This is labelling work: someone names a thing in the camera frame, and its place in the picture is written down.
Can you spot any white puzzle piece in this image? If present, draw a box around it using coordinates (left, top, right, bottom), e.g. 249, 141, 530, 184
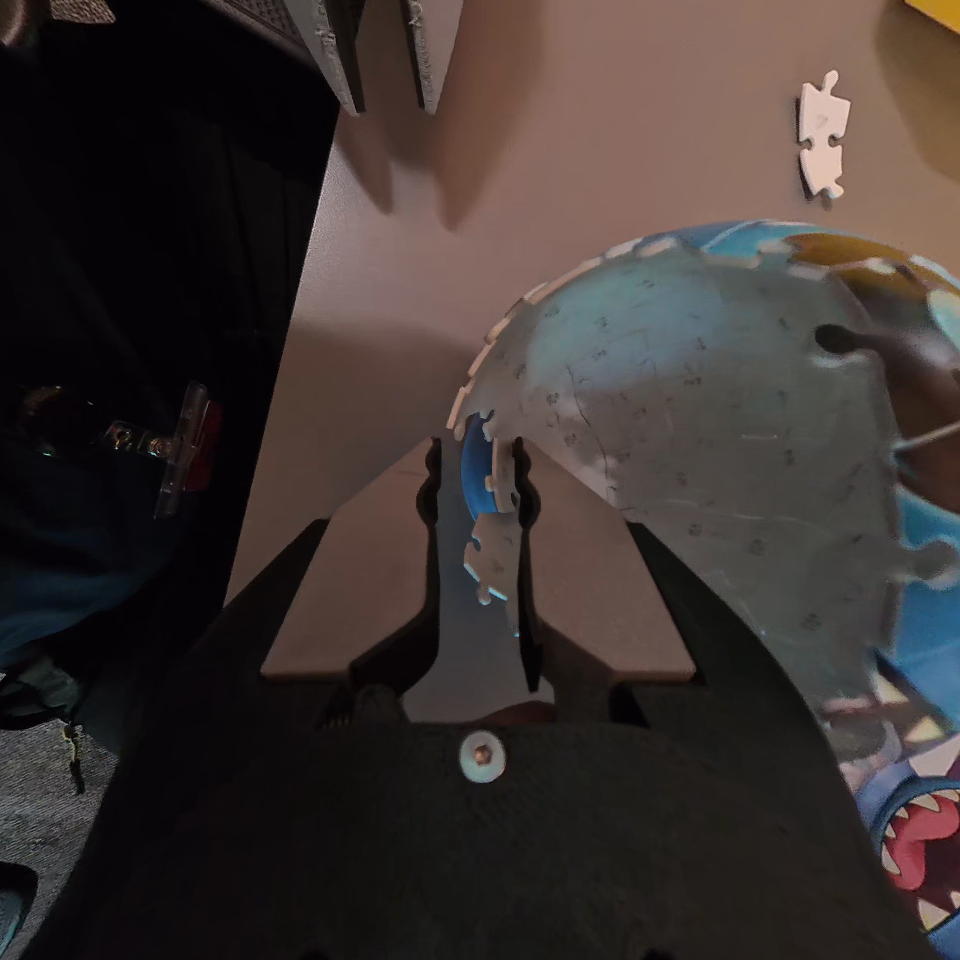
796, 69, 854, 201
462, 510, 521, 639

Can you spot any blue puzzle ball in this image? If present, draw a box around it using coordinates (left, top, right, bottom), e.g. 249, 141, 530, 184
446, 217, 960, 759

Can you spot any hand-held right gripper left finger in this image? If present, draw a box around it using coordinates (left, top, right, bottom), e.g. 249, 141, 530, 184
260, 437, 444, 684

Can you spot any clear badge clip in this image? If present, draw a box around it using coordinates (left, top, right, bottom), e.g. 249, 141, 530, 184
153, 381, 226, 520

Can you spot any yellow plastic bin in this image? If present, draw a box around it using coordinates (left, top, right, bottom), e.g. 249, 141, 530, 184
900, 0, 960, 35

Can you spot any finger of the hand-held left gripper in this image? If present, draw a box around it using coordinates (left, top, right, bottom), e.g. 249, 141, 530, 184
401, 0, 465, 116
255, 0, 369, 116

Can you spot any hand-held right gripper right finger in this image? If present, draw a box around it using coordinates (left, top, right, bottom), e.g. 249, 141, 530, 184
510, 437, 699, 695

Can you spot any blue puzzle ball stand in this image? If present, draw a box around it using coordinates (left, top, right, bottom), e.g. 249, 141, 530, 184
459, 414, 511, 520

